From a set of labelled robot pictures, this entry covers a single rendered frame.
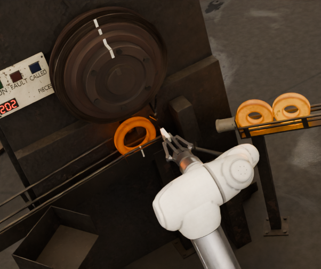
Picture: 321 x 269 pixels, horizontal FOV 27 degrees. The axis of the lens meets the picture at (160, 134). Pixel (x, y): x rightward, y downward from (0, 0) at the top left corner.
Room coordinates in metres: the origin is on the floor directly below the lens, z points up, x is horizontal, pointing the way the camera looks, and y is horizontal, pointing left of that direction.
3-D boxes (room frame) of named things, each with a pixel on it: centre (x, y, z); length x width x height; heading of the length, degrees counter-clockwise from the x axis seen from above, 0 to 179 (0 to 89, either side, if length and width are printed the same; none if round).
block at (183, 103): (2.33, -0.12, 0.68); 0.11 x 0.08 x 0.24; 14
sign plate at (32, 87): (2.28, 0.46, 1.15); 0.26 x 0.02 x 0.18; 104
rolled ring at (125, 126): (2.26, 0.11, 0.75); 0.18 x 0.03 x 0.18; 105
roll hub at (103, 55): (2.16, 0.08, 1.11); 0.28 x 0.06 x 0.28; 104
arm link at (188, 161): (1.98, -0.08, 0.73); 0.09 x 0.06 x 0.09; 104
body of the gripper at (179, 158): (2.06, -0.06, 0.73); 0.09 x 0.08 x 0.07; 14
